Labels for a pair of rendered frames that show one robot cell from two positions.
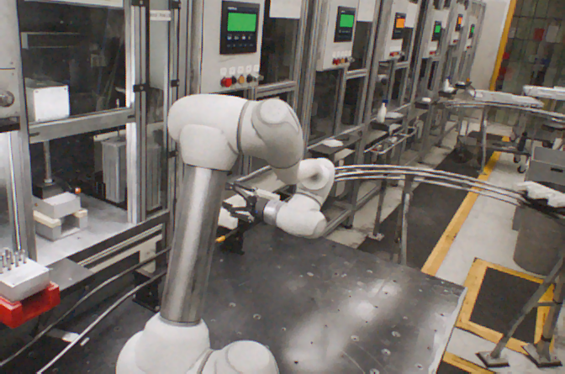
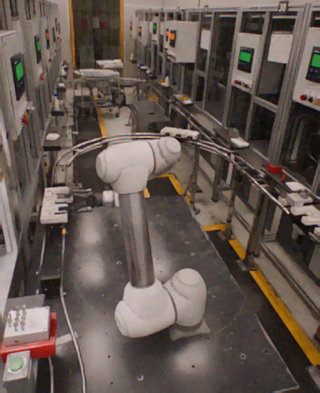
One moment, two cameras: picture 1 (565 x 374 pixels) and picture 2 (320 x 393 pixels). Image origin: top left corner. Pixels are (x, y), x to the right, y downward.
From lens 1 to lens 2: 89 cm
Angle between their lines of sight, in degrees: 41
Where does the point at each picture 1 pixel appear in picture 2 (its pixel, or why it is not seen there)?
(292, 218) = not seen: hidden behind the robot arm
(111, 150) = not seen: outside the picture
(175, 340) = (157, 292)
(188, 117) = (123, 164)
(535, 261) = not seen: hidden behind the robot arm
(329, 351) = (167, 257)
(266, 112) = (172, 146)
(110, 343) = (63, 330)
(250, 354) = (189, 275)
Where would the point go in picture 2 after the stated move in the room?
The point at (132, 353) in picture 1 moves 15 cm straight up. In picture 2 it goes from (133, 315) to (133, 285)
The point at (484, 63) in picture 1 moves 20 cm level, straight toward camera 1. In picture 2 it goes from (64, 47) to (65, 48)
